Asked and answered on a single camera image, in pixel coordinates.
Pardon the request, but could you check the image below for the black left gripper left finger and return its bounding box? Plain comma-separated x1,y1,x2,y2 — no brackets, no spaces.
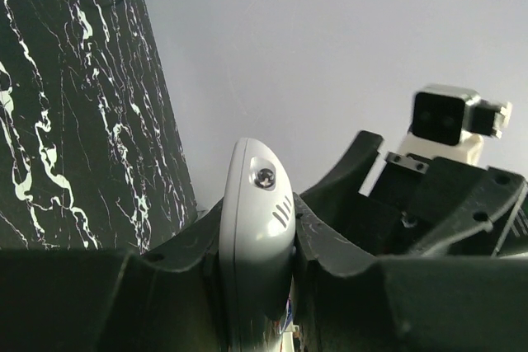
1,204,227,351

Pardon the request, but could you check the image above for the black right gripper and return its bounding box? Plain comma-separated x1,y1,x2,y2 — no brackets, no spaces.
301,130,527,257

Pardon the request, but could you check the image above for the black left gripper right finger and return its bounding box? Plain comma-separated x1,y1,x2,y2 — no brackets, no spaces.
293,197,527,351

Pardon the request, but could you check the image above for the white remote control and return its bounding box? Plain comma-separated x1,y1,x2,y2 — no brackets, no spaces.
219,138,295,351

